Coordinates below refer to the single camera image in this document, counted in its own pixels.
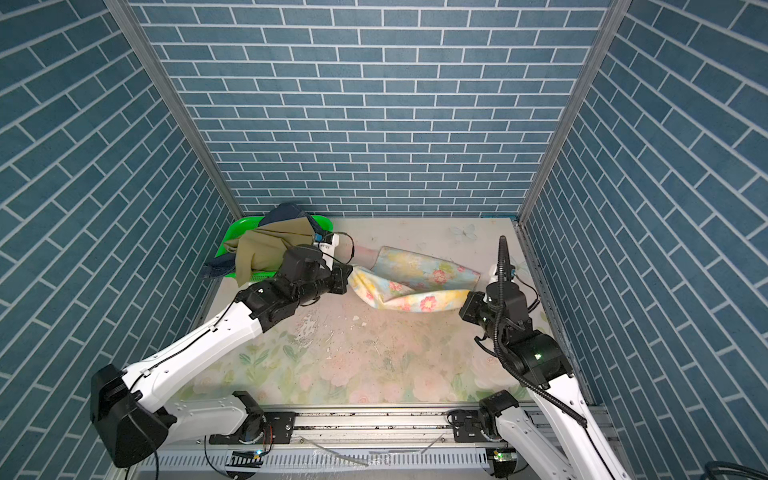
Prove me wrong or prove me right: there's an olive khaki skirt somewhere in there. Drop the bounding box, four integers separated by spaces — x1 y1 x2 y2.
228 217 315 286

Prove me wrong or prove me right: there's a left aluminium corner post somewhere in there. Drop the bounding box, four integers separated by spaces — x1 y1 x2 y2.
104 0 244 219

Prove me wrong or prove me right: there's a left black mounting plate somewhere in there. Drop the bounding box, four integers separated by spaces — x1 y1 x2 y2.
208 411 296 446

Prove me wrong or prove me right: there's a black mounting plate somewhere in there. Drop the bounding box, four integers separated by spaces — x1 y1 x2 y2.
208 411 296 446
446 407 534 445

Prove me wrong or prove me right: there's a white slotted cable duct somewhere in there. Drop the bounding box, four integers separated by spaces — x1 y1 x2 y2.
159 447 489 474

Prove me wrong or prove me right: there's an aluminium corner post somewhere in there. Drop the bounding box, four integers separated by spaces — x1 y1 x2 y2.
518 0 631 225
104 0 244 219

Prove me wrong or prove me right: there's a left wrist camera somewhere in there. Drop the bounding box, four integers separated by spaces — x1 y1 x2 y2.
316 233 340 270

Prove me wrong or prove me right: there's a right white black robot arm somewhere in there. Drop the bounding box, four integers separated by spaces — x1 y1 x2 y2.
459 280 630 479

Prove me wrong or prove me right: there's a right aluminium corner post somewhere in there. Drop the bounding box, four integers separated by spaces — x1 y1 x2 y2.
518 0 631 225

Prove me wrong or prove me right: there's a floral pastel skirt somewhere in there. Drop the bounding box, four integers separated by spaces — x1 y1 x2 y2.
348 247 481 313

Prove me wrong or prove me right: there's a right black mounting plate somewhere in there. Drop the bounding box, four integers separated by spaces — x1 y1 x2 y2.
446 407 534 445

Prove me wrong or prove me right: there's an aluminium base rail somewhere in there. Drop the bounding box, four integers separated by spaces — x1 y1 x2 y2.
122 404 619 457

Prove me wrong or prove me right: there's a dark navy skirt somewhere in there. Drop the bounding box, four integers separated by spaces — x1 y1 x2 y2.
200 203 325 279

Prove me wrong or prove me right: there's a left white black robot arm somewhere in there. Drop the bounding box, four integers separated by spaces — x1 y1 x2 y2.
90 245 353 468

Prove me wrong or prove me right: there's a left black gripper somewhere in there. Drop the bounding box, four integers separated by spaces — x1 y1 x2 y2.
292 259 355 306

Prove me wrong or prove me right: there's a green plastic basket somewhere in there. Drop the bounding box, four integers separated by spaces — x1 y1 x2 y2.
215 215 333 282

